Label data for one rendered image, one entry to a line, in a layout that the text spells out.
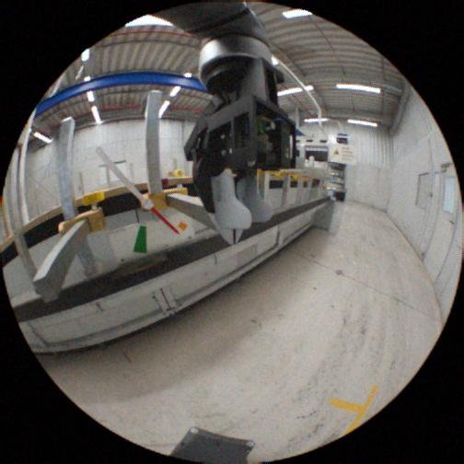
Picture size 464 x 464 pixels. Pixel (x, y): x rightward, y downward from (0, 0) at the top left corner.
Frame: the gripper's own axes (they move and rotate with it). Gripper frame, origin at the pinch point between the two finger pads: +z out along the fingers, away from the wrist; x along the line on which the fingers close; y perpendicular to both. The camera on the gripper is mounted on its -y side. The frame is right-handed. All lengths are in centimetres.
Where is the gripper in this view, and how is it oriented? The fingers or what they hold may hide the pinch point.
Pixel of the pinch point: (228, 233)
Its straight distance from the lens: 18.7
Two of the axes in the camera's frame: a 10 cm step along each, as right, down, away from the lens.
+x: 7.6, -2.7, 6.0
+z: 0.2, 9.2, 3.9
